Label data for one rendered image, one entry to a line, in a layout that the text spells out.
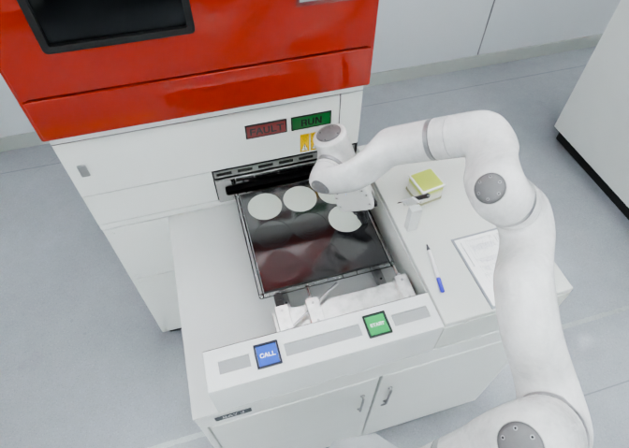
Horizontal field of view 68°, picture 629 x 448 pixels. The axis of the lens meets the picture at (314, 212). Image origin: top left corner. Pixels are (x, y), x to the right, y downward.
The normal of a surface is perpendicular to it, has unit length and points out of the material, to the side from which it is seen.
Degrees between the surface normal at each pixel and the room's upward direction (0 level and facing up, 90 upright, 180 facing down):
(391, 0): 90
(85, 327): 0
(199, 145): 90
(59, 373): 0
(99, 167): 90
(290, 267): 0
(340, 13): 90
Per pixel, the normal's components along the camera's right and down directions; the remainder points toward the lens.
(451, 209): 0.00, -0.62
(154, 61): 0.28, 0.75
